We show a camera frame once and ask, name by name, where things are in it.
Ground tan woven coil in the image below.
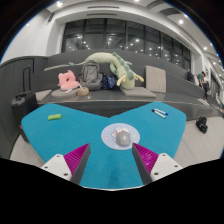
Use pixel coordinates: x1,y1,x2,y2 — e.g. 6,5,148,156
77,86,90,97

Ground round light blue mouse pad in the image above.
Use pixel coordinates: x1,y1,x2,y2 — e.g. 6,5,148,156
100,122,141,151

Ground navy blue patterned bag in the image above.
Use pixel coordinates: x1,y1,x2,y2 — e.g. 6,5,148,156
99,74,118,90

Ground green rectangular case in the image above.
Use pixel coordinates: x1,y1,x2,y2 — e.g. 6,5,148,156
47,113,63,121

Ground grey backpack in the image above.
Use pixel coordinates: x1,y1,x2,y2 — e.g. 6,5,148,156
78,60,104,91

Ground ceiling lights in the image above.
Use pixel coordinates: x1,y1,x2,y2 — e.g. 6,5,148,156
54,0,221,64

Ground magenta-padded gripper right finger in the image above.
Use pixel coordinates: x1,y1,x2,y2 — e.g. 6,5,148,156
131,142,184,185

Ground grey tiered bench seating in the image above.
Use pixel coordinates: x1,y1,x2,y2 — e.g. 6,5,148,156
33,49,223,121

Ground black bag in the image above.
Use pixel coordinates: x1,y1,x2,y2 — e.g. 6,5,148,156
195,116,209,135

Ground grey and white computer mouse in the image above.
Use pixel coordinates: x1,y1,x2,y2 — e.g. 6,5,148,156
114,126,132,148

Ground black suitcase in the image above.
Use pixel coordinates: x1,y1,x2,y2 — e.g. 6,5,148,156
10,65,39,128

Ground green dragon plush toy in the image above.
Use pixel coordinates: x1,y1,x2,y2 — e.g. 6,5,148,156
68,51,145,90

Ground pink plush pillow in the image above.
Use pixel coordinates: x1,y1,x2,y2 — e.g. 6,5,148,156
57,69,80,91

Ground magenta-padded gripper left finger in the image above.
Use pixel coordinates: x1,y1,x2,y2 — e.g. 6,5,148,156
41,143,92,185

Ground round grey seat cushion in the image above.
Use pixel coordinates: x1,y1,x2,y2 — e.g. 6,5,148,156
50,88,80,99

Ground upright grey square cushion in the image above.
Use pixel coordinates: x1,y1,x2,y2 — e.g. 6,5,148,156
144,65,167,94

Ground person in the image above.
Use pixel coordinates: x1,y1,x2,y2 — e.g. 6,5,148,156
197,70,211,99
186,68,196,83

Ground flat grey square cushion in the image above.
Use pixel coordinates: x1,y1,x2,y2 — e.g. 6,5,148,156
119,85,158,99
34,89,53,103

